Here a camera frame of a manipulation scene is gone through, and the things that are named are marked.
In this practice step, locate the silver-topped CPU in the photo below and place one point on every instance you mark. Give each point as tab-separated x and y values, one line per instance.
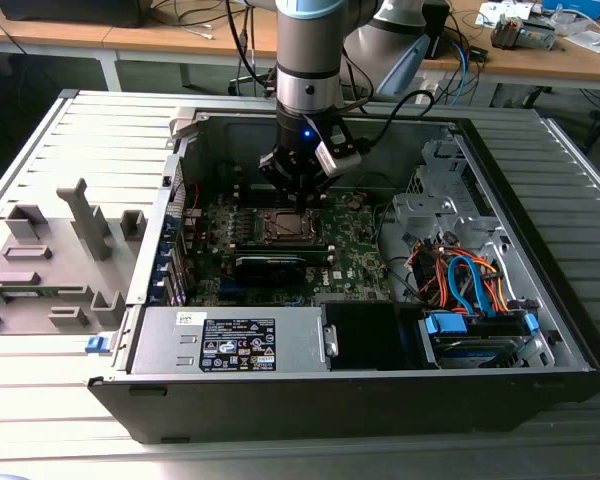
290	229

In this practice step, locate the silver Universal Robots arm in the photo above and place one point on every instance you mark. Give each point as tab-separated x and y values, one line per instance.
307	55

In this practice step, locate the CPU socket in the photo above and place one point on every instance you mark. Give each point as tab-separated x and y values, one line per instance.
290	241

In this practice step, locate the copper CPU cooler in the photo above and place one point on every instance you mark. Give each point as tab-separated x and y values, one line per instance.
506	32

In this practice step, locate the silver coin battery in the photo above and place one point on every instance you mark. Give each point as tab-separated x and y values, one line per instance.
355	202

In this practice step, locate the green motherboard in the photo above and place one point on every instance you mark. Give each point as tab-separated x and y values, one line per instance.
350	250

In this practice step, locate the black graphics card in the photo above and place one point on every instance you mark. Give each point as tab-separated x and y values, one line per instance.
270	274

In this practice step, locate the silver chipset heatsink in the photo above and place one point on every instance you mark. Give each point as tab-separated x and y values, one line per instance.
337	276

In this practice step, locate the metal drive cage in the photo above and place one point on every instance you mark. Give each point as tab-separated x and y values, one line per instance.
430	205

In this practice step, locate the black plastic shroud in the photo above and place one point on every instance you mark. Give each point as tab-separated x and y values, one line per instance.
365	335

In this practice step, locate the black upright box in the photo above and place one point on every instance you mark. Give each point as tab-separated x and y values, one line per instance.
437	30

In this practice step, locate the grey power supply unit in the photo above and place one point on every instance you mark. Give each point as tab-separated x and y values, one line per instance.
170	345

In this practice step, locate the hard disk in blue carrier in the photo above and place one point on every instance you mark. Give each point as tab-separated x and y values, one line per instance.
442	325

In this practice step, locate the wooden desk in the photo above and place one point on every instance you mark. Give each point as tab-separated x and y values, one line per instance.
80	35
530	62

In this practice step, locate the grey parts rack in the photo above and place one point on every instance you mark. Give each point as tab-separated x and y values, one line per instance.
55	235

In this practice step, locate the black open PC case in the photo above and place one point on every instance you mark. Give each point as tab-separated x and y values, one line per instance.
330	410

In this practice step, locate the black flat box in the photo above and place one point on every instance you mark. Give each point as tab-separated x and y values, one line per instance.
70	12

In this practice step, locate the blue case latch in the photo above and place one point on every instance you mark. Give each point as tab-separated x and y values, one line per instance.
96	345

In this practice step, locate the grey metal device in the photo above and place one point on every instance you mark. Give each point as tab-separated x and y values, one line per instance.
540	34

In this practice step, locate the blue cardboard box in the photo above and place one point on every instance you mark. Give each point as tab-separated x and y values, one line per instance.
575	7

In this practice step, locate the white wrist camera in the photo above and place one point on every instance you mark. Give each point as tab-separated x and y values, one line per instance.
337	160

